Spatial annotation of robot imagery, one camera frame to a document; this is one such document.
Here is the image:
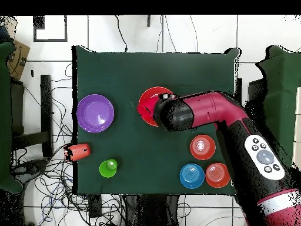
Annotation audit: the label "green cup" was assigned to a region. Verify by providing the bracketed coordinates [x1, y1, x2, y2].
[99, 158, 118, 178]

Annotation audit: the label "small orange bowl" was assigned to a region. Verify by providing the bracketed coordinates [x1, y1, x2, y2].
[205, 162, 232, 189]
[189, 134, 216, 161]

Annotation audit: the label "black metal leg frame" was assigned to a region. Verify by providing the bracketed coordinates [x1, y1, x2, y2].
[10, 74, 53, 158]

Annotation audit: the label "cardboard box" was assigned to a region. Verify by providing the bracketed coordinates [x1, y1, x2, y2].
[6, 39, 31, 81]

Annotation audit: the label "white boxes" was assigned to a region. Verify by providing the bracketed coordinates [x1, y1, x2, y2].
[292, 86, 301, 169]

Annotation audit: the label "black chair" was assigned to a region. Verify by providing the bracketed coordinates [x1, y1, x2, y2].
[248, 78, 267, 114]

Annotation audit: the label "orange cup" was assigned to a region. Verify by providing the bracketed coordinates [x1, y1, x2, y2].
[63, 142, 91, 162]

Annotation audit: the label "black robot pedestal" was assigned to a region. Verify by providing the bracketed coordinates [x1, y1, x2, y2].
[124, 194, 179, 226]

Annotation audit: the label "purple bowl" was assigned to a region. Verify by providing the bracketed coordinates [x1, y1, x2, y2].
[76, 94, 115, 134]

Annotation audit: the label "wide orange bowl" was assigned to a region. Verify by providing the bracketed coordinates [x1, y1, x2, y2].
[138, 86, 175, 128]

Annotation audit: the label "blue bowl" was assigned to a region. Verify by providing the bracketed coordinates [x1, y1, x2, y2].
[179, 163, 205, 190]

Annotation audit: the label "black square floor frame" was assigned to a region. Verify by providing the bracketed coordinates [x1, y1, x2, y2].
[33, 15, 68, 42]

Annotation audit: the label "black caster base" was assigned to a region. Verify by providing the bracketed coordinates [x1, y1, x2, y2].
[11, 158, 49, 182]

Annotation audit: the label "green cloth side table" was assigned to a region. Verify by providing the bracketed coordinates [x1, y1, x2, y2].
[0, 41, 24, 194]
[255, 45, 301, 165]

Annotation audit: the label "black power strip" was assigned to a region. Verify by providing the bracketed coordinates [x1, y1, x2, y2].
[88, 194, 103, 218]

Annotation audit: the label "black floor cable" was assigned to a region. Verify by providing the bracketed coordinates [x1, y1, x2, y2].
[114, 15, 129, 53]

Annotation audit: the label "dark green tablecloth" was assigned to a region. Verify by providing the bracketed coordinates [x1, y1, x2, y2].
[71, 45, 240, 195]

